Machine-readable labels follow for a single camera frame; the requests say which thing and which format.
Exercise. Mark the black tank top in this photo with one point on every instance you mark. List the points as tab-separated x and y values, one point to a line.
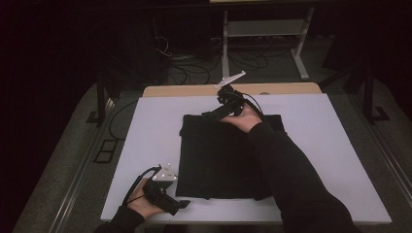
213	155

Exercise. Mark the black metal stand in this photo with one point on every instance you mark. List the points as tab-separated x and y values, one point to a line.
372	93
102	97

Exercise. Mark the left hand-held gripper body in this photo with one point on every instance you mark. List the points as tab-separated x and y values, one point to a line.
160	191

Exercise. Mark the white metal stand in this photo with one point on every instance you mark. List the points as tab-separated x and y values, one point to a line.
265	27

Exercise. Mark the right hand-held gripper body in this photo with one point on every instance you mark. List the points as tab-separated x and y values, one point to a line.
230	97

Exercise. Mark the wooden table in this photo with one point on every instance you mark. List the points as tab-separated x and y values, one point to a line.
194	90

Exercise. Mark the person's left hand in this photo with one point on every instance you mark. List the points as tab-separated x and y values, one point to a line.
141	202

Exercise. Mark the person's right hand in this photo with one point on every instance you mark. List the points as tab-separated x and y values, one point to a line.
244	121

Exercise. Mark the black floor socket frame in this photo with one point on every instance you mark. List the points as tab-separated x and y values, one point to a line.
105	151

